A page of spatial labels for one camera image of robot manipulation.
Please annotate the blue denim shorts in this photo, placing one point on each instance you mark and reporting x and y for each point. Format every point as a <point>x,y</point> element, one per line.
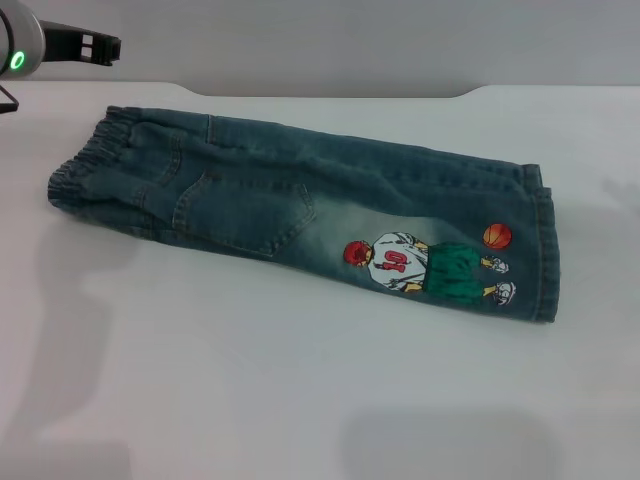
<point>250,200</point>

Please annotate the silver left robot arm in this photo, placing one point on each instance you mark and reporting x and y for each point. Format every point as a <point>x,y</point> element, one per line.
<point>25,30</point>

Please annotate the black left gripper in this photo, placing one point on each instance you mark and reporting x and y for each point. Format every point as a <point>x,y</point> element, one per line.
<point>62,42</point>

